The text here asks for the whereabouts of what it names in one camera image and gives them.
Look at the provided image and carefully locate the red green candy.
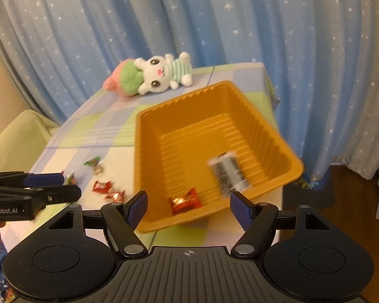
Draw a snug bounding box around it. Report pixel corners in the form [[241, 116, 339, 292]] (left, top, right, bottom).
[[61, 170, 78, 185]]

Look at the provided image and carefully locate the green sofa cushion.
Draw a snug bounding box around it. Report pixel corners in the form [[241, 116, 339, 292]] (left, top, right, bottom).
[[0, 110, 59, 177]]

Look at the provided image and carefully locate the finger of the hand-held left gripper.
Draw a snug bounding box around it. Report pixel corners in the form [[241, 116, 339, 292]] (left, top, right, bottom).
[[0, 171, 64, 188], [0, 184, 82, 213]]

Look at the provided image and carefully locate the orange plastic tray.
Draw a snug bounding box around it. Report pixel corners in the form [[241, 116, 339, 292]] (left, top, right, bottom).
[[134, 80, 304, 234]]

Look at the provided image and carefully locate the red snack packet white print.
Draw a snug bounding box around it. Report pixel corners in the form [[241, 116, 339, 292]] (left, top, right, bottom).
[[92, 180, 113, 194]]

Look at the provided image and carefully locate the white plush rabbit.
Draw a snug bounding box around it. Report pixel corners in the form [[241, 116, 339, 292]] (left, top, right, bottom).
[[134, 52, 193, 95]]

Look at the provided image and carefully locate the pink green plush carrot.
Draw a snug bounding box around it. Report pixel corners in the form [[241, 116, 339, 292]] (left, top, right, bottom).
[[103, 58, 146, 97]]

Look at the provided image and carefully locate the plaid tablecloth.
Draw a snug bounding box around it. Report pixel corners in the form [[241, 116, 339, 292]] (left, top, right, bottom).
[[0, 61, 319, 259]]

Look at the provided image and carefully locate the red gold wrapped candy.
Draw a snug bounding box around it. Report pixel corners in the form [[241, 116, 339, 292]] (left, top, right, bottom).
[[169, 187, 203, 216]]

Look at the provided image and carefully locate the small red wrapped candy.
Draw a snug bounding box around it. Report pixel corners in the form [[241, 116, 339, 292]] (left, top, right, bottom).
[[104, 189, 126, 203]]

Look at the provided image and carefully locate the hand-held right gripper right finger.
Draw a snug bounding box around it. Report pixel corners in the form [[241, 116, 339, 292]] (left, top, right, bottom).
[[230, 192, 334, 258]]

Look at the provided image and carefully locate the blue star curtain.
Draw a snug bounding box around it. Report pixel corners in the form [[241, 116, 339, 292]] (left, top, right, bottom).
[[0, 0, 379, 193]]

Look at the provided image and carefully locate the silver black snack packet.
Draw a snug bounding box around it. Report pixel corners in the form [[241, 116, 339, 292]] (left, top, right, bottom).
[[207, 152, 251, 198]]

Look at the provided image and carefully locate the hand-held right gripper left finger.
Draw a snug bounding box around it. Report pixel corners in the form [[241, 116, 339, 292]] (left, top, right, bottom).
[[45, 191, 150, 259]]

